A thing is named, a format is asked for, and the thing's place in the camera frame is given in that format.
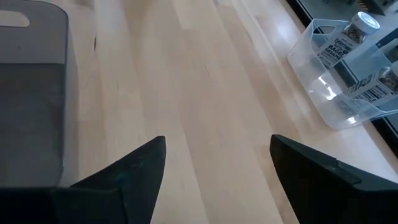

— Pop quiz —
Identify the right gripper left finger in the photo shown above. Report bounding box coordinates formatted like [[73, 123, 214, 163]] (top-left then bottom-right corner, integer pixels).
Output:
[[0, 135, 167, 224]]

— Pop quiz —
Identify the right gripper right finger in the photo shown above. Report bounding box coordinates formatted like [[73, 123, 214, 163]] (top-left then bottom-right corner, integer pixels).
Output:
[[269, 134, 398, 224]]

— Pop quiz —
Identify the white-lid spice jar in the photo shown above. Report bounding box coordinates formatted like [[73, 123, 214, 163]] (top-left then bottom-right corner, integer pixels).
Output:
[[341, 60, 398, 108], [316, 11, 381, 70]]

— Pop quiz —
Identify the clear plastic bin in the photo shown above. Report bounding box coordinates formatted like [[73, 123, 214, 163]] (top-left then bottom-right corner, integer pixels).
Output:
[[286, 17, 398, 131]]

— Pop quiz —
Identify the dark grey plastic bin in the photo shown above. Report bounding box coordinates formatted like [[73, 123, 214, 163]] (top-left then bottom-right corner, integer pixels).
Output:
[[0, 0, 78, 189]]

